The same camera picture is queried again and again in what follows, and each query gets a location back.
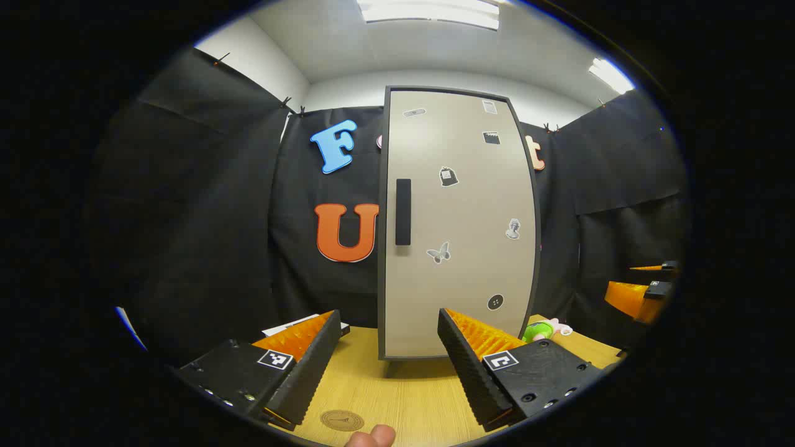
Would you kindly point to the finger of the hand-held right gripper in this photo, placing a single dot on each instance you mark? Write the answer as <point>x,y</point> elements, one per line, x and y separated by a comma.
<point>667,267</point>
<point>627,297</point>

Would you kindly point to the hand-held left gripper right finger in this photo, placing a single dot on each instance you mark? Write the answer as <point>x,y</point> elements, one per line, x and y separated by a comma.
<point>466,366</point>

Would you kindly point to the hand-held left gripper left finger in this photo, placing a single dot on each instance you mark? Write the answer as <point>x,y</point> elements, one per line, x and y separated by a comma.
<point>310,372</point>

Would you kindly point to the round brown coaster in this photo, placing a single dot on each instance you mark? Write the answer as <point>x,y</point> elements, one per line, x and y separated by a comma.
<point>341,420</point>

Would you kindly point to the beige cabinet door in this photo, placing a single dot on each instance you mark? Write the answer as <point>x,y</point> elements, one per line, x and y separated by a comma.
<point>459,279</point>

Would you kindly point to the dark grey cabinet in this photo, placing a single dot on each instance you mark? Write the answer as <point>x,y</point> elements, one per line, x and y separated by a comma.
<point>382,279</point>

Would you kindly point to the white printed booklet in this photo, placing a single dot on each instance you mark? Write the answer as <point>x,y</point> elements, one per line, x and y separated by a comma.
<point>292,324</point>

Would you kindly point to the green pink plush toy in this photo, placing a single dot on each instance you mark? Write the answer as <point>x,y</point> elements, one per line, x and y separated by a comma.
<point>539,331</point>

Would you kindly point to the black backdrop cloth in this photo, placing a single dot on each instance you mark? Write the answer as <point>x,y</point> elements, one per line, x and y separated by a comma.
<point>205,217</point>

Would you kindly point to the ceiling light panel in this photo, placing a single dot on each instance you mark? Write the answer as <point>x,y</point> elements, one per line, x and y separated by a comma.
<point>428,12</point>
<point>610,74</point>

